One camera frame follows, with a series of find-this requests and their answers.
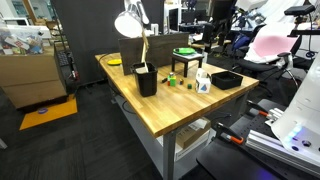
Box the green plate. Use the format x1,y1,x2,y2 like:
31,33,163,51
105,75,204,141
173,47,197,56

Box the blue bag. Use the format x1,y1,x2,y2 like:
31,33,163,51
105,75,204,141
232,33,252,51

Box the black keyboard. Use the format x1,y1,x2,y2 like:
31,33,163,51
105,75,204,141
56,49,75,68

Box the beige desk lamp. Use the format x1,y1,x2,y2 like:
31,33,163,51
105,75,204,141
114,0,151,66

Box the white kitchen scale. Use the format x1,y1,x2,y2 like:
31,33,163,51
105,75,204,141
173,51,204,61

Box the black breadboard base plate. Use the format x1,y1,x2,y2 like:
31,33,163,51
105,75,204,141
196,98,320,180

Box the orange floor mat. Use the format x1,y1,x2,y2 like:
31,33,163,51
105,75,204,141
19,94,79,131

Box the pink and white cloth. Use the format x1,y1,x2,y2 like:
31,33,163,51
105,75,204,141
244,24,301,64

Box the small green block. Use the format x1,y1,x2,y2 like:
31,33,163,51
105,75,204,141
167,72,177,88

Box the clear plastic storage bin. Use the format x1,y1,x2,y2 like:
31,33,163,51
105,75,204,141
0,24,45,56

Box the black curtain partition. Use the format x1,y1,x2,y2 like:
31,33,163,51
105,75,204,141
51,0,166,86

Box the black camera on stand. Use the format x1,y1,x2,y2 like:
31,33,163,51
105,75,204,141
283,3,320,38

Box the cardboard box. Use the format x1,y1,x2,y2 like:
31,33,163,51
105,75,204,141
0,44,69,109
175,117,212,150

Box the black office chair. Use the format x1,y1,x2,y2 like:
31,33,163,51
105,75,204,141
233,24,303,89

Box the aluminium rail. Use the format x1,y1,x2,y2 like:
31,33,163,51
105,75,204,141
245,129,320,178

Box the black clamp orange handle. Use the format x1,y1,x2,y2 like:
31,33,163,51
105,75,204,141
215,122,245,146
246,99,273,118

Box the black tray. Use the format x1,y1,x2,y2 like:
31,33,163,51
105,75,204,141
211,70,244,91

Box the black trash bin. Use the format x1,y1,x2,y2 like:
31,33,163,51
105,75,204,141
130,62,159,98

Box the white carton box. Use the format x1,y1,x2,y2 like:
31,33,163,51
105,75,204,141
194,68,212,95

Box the aluminium bracket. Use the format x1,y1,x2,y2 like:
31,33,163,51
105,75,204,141
265,107,285,127

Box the yellow plate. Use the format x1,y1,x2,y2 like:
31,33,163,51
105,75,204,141
107,58,123,66

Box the small black stool table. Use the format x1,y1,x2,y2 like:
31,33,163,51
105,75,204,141
171,53,205,78

